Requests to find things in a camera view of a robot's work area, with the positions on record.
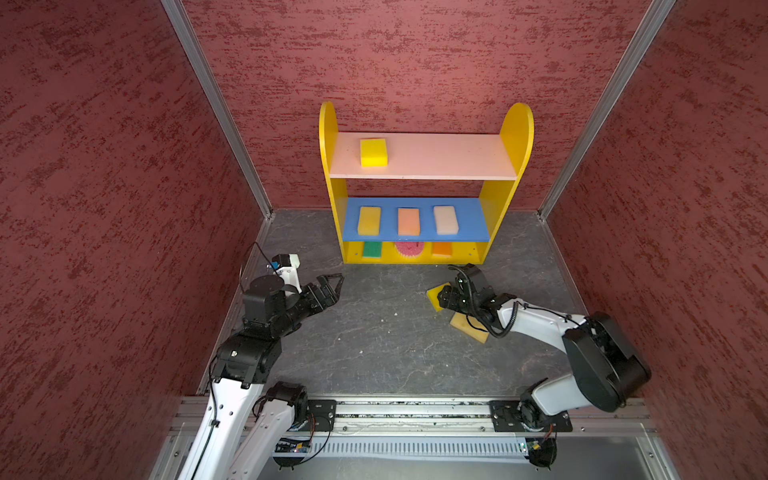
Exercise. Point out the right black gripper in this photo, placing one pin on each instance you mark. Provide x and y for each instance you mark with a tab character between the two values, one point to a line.
449	297

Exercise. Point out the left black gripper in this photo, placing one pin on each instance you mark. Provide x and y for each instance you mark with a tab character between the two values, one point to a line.
310	291

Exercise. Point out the tan yellow sponge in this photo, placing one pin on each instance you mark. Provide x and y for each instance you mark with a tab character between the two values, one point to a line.
465	329

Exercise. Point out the bright yellow sponge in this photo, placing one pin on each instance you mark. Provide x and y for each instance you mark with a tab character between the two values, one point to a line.
433	296
373	153

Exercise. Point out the green yellow sponge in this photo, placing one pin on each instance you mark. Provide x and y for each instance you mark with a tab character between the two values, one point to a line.
372	250

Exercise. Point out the orange sponge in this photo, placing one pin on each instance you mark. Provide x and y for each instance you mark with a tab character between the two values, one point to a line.
442	249

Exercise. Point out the dark yellow sponge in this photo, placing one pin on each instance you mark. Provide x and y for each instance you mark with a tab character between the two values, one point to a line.
369	221

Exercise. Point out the pale pink sponge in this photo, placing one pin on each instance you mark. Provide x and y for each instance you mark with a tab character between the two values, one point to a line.
446	221

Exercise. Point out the smiley face sponge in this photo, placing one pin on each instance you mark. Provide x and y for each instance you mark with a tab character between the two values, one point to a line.
409	250

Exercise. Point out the salmon pink sponge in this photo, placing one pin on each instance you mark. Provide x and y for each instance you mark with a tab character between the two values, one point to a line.
409	224

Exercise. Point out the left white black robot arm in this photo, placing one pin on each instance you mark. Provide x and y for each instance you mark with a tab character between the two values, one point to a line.
245	418

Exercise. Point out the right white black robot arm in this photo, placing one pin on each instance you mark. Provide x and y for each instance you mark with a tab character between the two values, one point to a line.
606	369

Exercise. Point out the yellow shelf pink blue boards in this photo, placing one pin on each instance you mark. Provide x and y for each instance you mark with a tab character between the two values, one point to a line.
498	161

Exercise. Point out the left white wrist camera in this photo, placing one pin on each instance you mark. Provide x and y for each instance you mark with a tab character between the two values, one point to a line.
286	267

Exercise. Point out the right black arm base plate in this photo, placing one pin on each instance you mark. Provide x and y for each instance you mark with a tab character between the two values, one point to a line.
526	417

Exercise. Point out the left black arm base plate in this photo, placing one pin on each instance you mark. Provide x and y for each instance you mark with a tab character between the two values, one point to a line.
315	415

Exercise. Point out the right circuit board with wires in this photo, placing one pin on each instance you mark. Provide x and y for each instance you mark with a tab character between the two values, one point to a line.
542	451

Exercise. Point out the circuit board with wires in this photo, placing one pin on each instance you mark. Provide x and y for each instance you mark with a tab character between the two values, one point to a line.
294	451
542	451

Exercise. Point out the left circuit board with wires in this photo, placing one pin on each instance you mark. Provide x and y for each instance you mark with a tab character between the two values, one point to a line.
294	451

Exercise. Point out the left aluminium corner post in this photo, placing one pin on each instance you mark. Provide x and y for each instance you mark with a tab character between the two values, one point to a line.
187	37

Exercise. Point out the aluminium corner post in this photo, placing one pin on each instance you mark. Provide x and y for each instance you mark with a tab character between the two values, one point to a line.
187	37
648	28

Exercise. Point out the right aluminium corner post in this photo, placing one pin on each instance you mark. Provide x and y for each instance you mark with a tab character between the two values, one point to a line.
648	28

